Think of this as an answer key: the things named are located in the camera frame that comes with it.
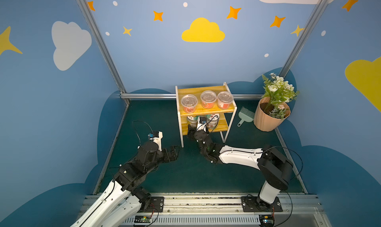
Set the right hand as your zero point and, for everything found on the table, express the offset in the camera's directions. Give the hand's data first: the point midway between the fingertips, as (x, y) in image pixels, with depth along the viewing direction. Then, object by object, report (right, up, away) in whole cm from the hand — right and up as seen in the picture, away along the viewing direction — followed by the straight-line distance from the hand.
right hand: (195, 124), depth 84 cm
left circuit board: (-27, -46, -13) cm, 55 cm away
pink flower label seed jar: (+9, +2, -5) cm, 11 cm away
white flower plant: (+48, +19, +2) cm, 52 cm away
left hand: (-11, -10, -13) cm, 20 cm away
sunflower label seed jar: (-2, +2, -4) cm, 5 cm away
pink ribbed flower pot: (+45, +5, +6) cm, 46 cm away
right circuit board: (+35, -48, -12) cm, 61 cm away
